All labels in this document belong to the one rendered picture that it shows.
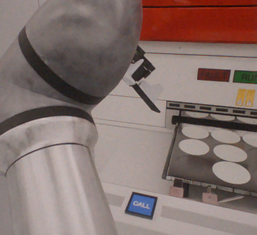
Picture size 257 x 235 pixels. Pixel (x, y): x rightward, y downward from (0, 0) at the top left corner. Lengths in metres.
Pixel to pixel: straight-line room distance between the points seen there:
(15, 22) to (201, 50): 2.60
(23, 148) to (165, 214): 0.34
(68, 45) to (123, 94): 0.83
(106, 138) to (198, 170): 0.57
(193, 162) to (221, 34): 0.44
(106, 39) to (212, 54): 0.74
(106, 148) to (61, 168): 0.99
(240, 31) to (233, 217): 0.59
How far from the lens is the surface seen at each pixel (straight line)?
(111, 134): 1.15
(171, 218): 0.51
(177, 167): 0.72
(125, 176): 0.81
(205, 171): 0.73
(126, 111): 1.07
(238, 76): 0.96
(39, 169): 0.22
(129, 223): 0.49
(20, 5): 3.15
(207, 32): 0.88
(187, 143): 0.85
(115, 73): 0.24
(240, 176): 0.75
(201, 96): 0.98
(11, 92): 0.26
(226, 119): 1.01
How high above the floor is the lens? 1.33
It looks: 23 degrees down
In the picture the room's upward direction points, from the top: straight up
